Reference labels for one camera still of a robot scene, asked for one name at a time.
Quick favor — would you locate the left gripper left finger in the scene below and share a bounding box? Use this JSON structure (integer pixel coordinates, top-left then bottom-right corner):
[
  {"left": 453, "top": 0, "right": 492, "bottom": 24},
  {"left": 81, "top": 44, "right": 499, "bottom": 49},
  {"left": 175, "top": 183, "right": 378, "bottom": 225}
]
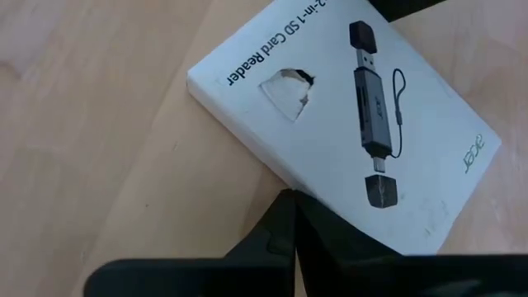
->
[{"left": 83, "top": 189, "right": 298, "bottom": 297}]

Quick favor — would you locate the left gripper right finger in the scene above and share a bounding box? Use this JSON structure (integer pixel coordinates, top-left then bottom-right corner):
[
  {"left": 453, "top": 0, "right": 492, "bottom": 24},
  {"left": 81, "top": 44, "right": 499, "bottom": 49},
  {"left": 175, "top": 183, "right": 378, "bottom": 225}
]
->
[{"left": 294, "top": 190, "right": 528, "bottom": 297}]

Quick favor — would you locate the white SD card reader box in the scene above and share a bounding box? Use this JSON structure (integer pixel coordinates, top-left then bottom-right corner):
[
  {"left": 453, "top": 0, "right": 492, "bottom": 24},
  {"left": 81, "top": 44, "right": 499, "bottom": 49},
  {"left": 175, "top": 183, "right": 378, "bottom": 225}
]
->
[{"left": 186, "top": 0, "right": 503, "bottom": 257}]

